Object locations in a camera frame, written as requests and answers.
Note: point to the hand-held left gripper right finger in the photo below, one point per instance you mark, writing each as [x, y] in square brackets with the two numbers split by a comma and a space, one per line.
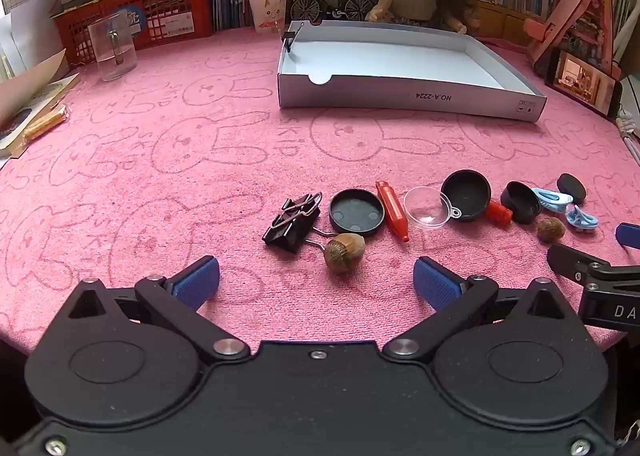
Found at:
[435, 283]

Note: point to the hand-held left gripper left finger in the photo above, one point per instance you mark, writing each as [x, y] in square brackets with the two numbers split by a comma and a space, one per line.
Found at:
[197, 281]

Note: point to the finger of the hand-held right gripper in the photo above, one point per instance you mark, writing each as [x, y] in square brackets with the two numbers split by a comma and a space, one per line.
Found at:
[629, 236]
[570, 260]

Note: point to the brown acorn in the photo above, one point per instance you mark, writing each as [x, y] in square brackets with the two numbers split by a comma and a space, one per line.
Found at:
[344, 253]
[551, 230]

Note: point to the short light blue hair clip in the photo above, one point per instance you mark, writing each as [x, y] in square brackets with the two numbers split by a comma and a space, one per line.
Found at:
[580, 220]

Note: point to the long light blue hair clip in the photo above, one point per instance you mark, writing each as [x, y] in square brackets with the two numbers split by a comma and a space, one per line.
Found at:
[550, 198]

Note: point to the small black disc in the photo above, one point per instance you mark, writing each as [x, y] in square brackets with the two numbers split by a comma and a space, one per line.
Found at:
[571, 187]

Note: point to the clear plastic half dome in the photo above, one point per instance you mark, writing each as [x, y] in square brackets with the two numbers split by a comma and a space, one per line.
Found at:
[425, 208]

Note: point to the black bottle cap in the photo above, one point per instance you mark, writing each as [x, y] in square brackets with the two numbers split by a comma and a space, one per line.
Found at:
[520, 201]

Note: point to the deep black round lid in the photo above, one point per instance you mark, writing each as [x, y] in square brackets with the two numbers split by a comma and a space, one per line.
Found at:
[467, 196]

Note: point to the large black binder clip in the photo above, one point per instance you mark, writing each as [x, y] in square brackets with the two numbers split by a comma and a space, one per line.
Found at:
[287, 231]

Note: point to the white cardboard box tray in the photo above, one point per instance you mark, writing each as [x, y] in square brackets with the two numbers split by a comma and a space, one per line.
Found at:
[400, 56]

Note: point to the pink bunny-print mat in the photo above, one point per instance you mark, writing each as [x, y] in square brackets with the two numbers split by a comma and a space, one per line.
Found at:
[200, 161]

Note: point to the black smartphone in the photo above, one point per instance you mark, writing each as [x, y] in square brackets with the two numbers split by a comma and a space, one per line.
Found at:
[582, 78]

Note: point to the yellow wrapped snack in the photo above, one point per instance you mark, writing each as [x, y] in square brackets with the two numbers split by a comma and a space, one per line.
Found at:
[45, 122]

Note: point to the green cover booklet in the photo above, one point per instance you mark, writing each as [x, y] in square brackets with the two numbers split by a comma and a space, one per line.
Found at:
[15, 136]

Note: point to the pink toy house model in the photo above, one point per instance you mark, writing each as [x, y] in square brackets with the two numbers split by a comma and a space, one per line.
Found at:
[575, 1]

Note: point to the clear glass mug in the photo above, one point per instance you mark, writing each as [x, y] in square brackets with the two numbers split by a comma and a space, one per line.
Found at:
[107, 53]

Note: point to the wooden drawer unit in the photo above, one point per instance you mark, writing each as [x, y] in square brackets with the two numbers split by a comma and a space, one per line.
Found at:
[505, 18]

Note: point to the cream paper sheet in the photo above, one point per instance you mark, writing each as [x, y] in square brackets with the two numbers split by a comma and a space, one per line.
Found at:
[25, 91]

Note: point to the small black binder clip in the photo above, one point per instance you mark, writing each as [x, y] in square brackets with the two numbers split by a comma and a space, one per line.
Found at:
[288, 40]

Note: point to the large red plastic basket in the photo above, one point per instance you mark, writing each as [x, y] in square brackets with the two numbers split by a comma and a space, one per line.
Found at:
[165, 6]

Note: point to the white cat-print paper cup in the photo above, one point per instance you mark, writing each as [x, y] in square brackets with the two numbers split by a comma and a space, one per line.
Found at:
[267, 11]

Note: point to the miniature black bicycle model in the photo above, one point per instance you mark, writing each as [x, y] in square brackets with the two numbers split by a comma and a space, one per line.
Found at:
[336, 13]

